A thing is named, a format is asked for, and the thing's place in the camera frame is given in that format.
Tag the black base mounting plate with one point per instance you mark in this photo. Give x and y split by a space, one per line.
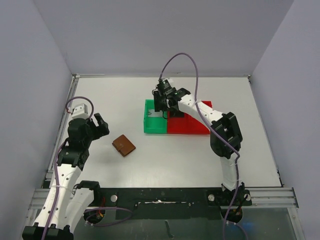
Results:
213 209

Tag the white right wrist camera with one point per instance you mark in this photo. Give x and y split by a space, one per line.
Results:
168 82

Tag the red plastic bin right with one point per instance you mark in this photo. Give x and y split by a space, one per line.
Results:
206 106

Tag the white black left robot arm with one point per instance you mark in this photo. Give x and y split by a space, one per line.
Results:
67 200

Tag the black card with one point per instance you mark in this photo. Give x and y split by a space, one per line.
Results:
177 114

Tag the green plastic bin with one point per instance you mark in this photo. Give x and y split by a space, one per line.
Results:
153 125

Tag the aluminium frame rail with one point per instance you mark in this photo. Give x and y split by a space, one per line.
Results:
260 197
62 125

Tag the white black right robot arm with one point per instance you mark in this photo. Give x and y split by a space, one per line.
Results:
225 133

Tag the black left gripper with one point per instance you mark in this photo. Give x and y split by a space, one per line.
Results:
94 127

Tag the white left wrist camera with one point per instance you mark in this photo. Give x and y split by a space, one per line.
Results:
80 111

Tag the red plastic bin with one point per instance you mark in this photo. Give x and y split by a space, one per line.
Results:
206 106
186 125

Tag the silver VIP card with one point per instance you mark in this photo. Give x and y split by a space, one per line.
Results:
151 113

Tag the aluminium front frame rail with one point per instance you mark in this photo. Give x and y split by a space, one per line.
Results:
260 197

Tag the brown leather card holder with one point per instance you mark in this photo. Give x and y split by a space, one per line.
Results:
123 145

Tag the aluminium left frame rail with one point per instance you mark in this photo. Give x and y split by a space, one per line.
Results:
62 125

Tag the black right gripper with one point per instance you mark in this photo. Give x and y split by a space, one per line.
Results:
160 100

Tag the red plastic bin middle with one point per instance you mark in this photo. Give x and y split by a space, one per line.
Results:
186 125

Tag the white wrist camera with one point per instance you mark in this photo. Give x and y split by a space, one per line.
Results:
80 111
168 82

